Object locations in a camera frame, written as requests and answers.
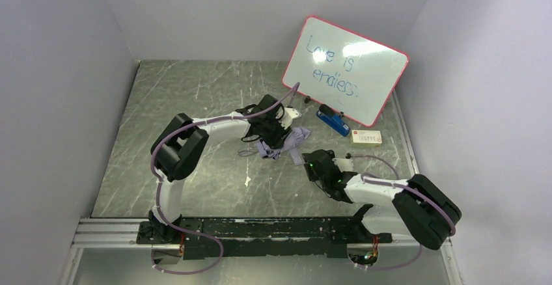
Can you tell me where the lilac folding umbrella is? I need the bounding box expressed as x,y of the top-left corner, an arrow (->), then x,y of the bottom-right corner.
238,127 -> 311,165

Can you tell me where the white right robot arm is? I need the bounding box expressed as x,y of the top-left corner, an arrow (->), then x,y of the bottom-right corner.
301,150 -> 462,250

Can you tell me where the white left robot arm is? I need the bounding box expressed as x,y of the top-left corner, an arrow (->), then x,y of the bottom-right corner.
148,94 -> 301,240

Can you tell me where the white staples box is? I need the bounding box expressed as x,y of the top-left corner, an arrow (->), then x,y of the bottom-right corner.
350,129 -> 383,147

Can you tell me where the blue black stapler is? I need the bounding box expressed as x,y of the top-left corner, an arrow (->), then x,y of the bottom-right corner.
316,104 -> 350,137

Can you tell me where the red framed whiteboard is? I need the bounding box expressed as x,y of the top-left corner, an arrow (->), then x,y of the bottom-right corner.
282,16 -> 409,127

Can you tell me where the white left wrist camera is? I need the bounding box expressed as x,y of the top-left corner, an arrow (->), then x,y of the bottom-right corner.
280,107 -> 301,128

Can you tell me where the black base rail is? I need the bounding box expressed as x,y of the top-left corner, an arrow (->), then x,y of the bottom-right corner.
135,214 -> 393,260

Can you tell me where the aluminium frame rail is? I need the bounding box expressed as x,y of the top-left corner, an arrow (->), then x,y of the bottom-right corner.
72,86 -> 462,274

